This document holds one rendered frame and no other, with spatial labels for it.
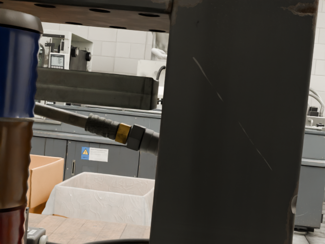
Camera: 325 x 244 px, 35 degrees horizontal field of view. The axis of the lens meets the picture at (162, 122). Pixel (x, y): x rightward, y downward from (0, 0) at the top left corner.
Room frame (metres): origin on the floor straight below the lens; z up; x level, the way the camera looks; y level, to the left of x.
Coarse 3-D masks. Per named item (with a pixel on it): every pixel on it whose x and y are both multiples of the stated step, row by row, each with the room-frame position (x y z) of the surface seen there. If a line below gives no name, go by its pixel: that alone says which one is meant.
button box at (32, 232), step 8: (32, 232) 0.82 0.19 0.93; (40, 232) 0.83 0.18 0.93; (32, 240) 0.79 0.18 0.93; (40, 240) 0.82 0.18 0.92; (104, 240) 0.89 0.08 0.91; (112, 240) 0.90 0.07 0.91; (120, 240) 0.91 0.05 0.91; (128, 240) 0.91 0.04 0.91; (136, 240) 0.92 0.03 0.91; (144, 240) 0.92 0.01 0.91
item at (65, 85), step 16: (48, 80) 0.42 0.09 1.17; (64, 80) 0.42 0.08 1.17; (80, 80) 0.42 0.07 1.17; (96, 80) 0.42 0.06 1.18; (112, 80) 0.42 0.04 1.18; (128, 80) 0.42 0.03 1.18; (144, 80) 0.42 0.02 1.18; (48, 96) 0.42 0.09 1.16; (64, 96) 0.42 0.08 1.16; (80, 96) 0.42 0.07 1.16; (96, 96) 0.42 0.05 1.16; (112, 96) 0.42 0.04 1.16; (128, 96) 0.42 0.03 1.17; (144, 96) 0.42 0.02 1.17
